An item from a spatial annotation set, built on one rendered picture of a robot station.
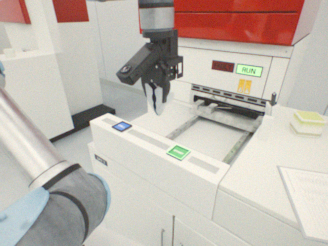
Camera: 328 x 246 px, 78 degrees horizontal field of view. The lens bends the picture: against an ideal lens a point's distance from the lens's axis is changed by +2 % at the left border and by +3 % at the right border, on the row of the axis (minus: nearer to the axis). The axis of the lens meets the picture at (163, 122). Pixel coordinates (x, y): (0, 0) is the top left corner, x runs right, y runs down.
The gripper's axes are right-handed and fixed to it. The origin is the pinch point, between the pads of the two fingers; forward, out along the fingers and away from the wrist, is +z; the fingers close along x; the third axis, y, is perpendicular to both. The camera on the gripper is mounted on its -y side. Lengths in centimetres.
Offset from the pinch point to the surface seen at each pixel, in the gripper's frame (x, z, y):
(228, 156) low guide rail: -10.9, 27.2, 26.8
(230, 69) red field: 9, 4, 62
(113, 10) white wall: 281, -20, 188
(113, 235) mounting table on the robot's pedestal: -2.2, 28.0, -20.9
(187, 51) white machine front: 35, -2, 60
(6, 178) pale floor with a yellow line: 165, 106, -38
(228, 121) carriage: 1, 26, 50
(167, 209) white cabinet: -3.5, 36.6, -1.1
